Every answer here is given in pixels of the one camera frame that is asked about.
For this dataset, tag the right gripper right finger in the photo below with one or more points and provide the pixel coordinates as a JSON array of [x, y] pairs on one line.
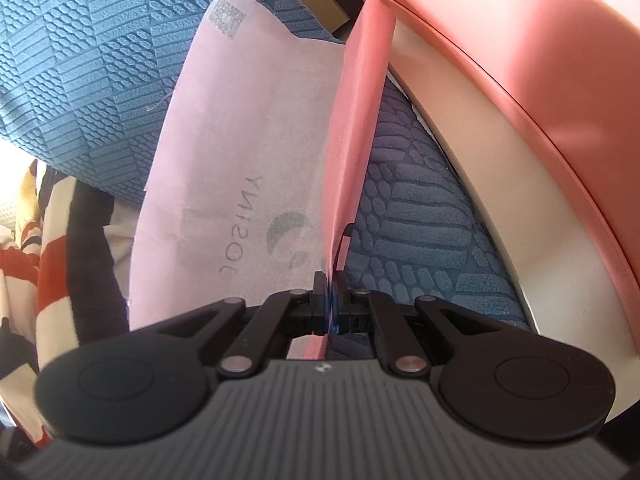
[[392, 340]]

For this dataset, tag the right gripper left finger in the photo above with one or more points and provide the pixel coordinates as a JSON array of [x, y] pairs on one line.
[[293, 323]]

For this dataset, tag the pink paper bag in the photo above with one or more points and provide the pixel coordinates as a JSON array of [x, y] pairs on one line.
[[261, 160]]

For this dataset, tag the white folding chair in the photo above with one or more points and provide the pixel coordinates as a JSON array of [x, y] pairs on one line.
[[553, 264]]

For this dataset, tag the striped blanket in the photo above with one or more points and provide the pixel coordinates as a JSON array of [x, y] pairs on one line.
[[64, 283]]

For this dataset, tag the pink open box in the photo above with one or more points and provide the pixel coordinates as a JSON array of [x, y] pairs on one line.
[[573, 67]]

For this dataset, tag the blue textured cushion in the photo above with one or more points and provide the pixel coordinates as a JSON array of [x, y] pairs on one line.
[[86, 85]]

